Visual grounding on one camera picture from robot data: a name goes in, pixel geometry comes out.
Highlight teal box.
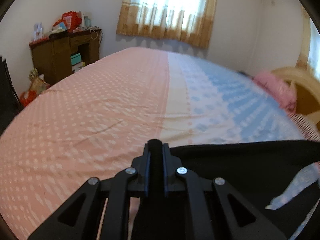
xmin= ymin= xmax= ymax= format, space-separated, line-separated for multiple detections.
xmin=71 ymin=53 xmax=82 ymax=66

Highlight red gift bag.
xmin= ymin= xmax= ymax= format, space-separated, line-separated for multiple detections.
xmin=62 ymin=11 xmax=82 ymax=31

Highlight pink and blue bedspread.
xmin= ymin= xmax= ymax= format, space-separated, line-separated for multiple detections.
xmin=1 ymin=48 xmax=305 ymax=239

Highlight red floor bag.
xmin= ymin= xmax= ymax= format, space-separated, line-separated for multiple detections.
xmin=20 ymin=90 xmax=37 ymax=107

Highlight black pants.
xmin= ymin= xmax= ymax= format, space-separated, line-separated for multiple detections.
xmin=130 ymin=139 xmax=320 ymax=240

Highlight photo frame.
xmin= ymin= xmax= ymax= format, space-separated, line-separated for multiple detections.
xmin=33 ymin=22 xmax=43 ymax=41

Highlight cream wooden headboard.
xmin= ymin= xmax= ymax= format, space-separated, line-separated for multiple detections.
xmin=271 ymin=65 xmax=320 ymax=131

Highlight pink pillow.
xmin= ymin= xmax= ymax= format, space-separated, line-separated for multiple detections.
xmin=253 ymin=72 xmax=297 ymax=113

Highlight dark wooden desk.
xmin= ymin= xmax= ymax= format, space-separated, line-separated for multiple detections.
xmin=29 ymin=28 xmax=102 ymax=85

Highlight beige patterned window curtain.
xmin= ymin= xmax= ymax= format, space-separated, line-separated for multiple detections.
xmin=116 ymin=0 xmax=217 ymax=49

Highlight striped pillow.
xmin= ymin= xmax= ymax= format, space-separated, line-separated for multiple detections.
xmin=291 ymin=114 xmax=320 ymax=142

